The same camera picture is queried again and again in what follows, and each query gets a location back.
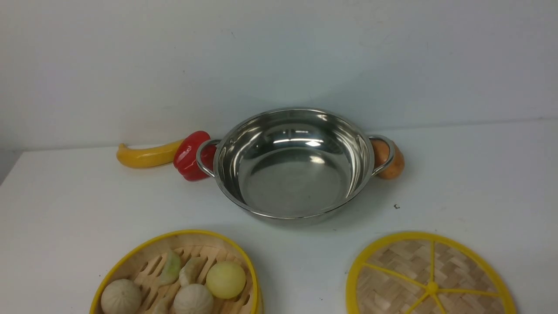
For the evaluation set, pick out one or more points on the bamboo steamer basket yellow rim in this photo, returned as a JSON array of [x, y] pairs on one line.
[[144, 265]]

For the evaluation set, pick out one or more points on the bamboo steamer lid yellow rim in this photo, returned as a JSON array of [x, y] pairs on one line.
[[421, 273]]

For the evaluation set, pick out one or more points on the stainless steel pot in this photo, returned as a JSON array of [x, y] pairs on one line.
[[291, 165]]

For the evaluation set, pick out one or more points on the red bell pepper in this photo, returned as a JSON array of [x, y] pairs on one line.
[[185, 159]]

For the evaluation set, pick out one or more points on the brown potato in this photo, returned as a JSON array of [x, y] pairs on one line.
[[389, 157]]

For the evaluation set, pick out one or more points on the yellow banana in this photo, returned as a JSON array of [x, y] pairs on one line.
[[149, 157]]

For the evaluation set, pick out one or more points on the yellow steamed bun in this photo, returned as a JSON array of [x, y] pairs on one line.
[[226, 280]]

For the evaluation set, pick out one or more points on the white dumpling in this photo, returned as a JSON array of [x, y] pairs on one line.
[[191, 270]]

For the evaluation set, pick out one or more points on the green dumpling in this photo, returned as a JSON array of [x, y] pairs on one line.
[[170, 271]]

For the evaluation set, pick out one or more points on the beige steamed bun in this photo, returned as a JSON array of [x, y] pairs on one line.
[[193, 299]]

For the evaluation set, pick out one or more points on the white steamed bun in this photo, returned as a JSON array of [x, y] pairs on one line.
[[121, 297]]

